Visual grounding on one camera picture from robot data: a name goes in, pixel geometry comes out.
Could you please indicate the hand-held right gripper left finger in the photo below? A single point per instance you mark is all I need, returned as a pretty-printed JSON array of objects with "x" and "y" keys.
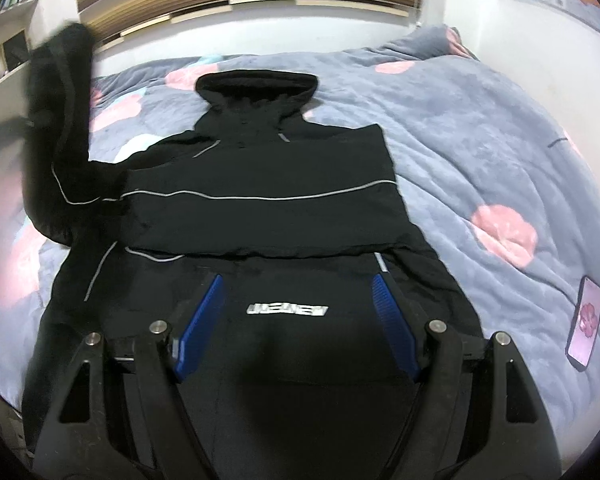
[{"x": 200, "y": 322}]

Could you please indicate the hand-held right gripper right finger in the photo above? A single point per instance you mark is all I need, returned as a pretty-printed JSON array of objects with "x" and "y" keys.
[{"x": 392, "y": 320}]

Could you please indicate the black hooded jacket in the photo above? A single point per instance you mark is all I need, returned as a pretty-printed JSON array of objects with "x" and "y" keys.
[{"x": 260, "y": 170}]

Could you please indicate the grey blanket with pink flowers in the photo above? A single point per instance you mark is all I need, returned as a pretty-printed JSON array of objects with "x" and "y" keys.
[{"x": 480, "y": 160}]

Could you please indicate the smartphone with pink case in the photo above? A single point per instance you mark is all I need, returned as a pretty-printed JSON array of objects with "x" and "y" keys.
[{"x": 587, "y": 320}]

